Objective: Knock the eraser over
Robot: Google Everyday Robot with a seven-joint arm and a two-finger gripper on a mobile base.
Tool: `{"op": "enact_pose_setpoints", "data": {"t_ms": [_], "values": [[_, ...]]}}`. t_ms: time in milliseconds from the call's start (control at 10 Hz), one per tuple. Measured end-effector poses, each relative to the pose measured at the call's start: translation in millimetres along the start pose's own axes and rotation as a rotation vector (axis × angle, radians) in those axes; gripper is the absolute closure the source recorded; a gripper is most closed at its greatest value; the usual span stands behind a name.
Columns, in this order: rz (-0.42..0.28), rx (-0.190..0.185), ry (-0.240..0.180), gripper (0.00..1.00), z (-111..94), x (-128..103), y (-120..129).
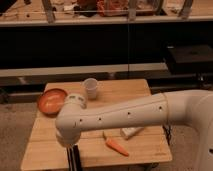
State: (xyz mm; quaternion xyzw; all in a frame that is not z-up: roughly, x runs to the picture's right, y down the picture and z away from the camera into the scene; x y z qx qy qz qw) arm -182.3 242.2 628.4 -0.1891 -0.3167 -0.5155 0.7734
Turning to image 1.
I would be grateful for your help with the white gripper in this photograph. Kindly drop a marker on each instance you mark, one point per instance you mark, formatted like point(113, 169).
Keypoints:
point(67, 143)

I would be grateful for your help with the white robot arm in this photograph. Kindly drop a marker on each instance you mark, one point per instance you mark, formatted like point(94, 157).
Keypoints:
point(192, 108)

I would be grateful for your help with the white eraser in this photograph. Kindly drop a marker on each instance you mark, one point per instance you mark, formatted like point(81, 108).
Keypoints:
point(127, 133)

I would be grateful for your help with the wooden table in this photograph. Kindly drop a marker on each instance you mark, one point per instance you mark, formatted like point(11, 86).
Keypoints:
point(44, 153)

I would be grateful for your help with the orange carrot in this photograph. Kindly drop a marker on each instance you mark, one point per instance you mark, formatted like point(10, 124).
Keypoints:
point(115, 146)

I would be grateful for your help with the orange bowl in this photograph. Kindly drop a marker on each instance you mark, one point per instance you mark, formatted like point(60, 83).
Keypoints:
point(51, 101)

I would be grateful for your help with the white plastic cup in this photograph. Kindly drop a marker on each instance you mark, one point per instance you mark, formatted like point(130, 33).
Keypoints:
point(91, 86)

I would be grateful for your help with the long shelf rack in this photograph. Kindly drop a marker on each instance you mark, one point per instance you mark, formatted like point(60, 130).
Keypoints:
point(58, 37)

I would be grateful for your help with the black box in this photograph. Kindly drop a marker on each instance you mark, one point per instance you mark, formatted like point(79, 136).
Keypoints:
point(190, 59)

